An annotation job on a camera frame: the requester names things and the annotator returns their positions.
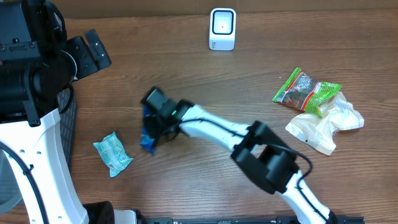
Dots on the green Haribo gummy bag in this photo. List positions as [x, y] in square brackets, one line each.
[305, 93]

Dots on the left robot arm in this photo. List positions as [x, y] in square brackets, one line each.
[38, 61]

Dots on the white barcode scanner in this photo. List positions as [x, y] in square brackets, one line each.
[222, 30]

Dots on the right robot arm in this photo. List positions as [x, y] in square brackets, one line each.
[261, 155]

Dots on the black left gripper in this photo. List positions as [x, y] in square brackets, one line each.
[90, 64]

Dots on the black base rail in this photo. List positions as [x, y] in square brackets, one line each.
[276, 220]

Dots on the beige pastry snack bag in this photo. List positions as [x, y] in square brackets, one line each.
[338, 115]

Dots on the grey plastic mesh basket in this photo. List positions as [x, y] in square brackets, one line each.
[10, 193]

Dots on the teal snack packet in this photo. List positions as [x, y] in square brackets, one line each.
[113, 154]

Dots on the blue Oreo packet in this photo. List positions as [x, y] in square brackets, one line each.
[147, 142]

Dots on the cardboard back board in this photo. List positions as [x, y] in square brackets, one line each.
[87, 9]

